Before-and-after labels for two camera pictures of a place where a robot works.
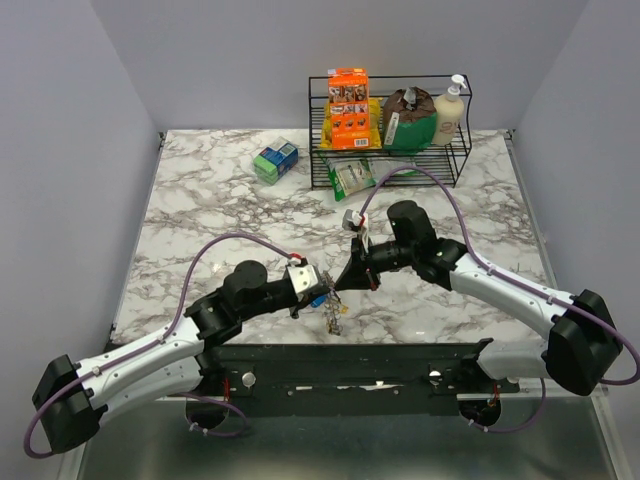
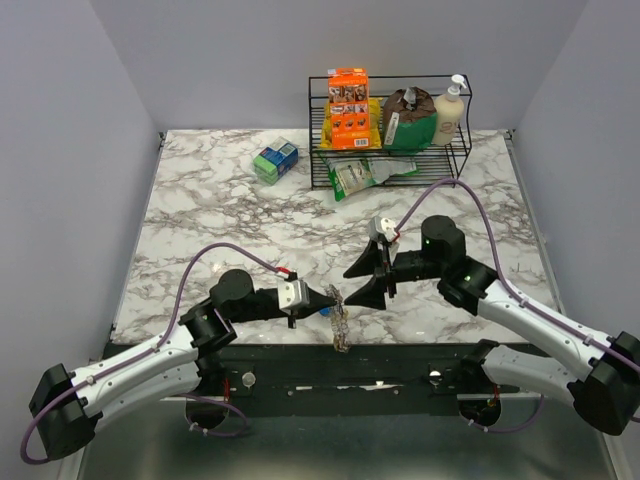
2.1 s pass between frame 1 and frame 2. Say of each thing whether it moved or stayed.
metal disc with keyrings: moved
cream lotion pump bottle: stayed
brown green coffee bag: stayed
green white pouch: stayed
